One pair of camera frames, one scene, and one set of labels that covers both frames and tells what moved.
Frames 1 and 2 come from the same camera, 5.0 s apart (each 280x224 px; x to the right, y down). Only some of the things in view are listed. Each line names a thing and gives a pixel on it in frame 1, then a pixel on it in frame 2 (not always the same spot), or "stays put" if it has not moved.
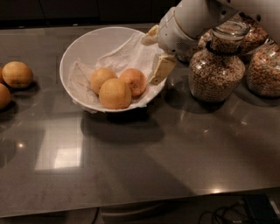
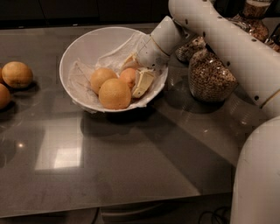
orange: [1, 74] stays put
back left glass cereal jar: [201, 40] stays put
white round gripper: [172, 34] → [151, 53]
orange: [136, 80] stays put
